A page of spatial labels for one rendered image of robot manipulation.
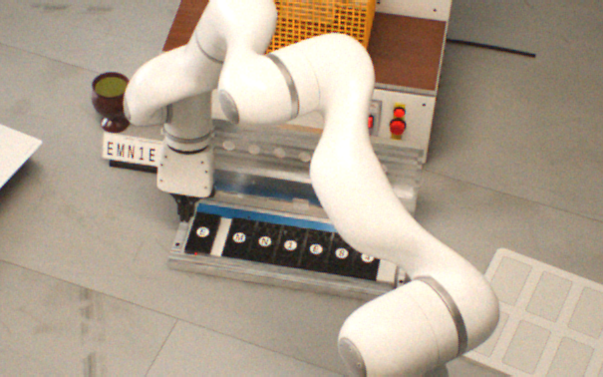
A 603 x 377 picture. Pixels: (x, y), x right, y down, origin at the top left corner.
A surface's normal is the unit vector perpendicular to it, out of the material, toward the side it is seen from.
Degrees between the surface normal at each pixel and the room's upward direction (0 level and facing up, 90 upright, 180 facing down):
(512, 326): 0
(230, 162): 83
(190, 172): 78
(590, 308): 0
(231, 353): 0
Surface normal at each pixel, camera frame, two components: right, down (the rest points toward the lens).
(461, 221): 0.03, -0.68
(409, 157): -0.18, 0.63
